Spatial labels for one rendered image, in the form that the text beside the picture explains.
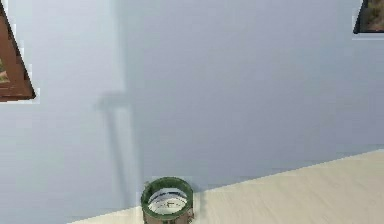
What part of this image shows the green rimmed round bin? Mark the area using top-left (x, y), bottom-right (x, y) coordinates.
top-left (140, 176), bottom-right (195, 224)

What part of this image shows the brown framed wall picture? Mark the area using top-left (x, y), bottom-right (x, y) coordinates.
top-left (0, 3), bottom-right (37, 103)

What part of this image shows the black framed wall picture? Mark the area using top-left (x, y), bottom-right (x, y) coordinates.
top-left (353, 0), bottom-right (384, 35)

